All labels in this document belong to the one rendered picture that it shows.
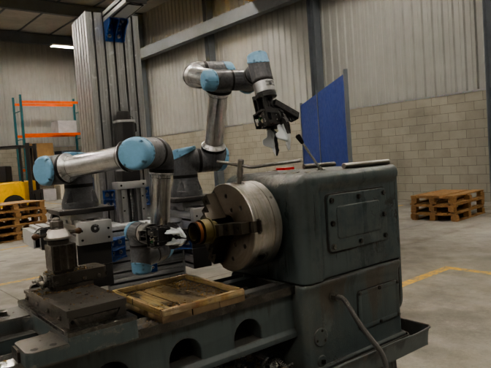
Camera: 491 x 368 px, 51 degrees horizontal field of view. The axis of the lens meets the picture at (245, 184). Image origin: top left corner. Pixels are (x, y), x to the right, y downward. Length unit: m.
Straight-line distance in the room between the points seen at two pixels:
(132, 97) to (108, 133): 0.21
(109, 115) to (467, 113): 10.62
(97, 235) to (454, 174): 11.06
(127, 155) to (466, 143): 11.01
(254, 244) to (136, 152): 0.53
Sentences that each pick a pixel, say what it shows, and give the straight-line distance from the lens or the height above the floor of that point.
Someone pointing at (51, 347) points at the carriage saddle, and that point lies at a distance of 1.38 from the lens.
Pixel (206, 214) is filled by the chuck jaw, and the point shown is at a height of 1.14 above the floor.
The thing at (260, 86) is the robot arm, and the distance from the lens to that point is 1.79.
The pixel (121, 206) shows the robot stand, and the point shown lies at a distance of 2.39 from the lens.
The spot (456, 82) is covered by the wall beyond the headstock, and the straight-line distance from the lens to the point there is 12.68.
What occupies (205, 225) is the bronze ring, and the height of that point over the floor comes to 1.11.
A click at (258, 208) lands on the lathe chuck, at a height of 1.15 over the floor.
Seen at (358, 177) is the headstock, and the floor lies 1.22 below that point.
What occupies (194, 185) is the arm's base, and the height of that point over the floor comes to 1.21.
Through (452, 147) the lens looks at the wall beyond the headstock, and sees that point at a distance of 12.62.
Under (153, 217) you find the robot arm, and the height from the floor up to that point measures 1.12.
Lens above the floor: 1.33
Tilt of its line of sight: 3 degrees down
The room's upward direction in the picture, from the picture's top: 4 degrees counter-clockwise
